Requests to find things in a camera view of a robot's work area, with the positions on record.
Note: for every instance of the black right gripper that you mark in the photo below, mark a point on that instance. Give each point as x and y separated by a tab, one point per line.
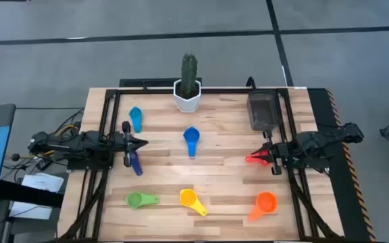
280	152

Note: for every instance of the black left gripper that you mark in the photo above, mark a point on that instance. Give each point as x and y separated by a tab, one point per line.
127	145

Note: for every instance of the red measuring cup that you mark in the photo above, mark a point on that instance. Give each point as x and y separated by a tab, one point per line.
257	161

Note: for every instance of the small dark blue measuring cup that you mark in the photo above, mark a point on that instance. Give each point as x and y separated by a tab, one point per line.
136	165

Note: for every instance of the cyan measuring cup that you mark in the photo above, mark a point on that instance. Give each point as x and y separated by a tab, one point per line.
135	118

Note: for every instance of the orange measuring cup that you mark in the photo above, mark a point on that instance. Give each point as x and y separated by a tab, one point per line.
266	202

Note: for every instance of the green measuring cup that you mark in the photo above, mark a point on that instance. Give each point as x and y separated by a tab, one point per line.
135	200

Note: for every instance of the yellow measuring cup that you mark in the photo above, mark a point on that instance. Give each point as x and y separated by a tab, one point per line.
188	197

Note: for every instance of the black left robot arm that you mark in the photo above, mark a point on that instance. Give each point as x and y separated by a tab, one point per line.
79	143

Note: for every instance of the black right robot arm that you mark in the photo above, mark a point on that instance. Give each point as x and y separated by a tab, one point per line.
329	138

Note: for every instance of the dark grey rectangular basket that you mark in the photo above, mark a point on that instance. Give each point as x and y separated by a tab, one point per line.
262	111

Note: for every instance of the white hexagonal plant pot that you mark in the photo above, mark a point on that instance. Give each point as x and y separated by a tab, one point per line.
187	104

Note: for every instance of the green cactus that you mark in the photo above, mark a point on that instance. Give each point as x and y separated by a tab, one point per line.
189	74

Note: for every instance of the small black device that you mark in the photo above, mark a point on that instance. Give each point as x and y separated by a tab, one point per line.
44	164

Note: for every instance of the white printed paper sheet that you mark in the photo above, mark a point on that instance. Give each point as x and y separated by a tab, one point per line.
42	182

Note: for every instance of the black mat with hazard stripes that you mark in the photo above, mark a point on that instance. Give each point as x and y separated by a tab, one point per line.
351	216

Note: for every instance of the black ball knob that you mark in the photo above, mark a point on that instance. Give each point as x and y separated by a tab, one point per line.
15	157

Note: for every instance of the white blank paper sheet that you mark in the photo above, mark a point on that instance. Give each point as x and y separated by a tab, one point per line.
29	211

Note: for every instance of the black aluminium table frame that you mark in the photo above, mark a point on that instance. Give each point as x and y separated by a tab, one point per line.
214	90

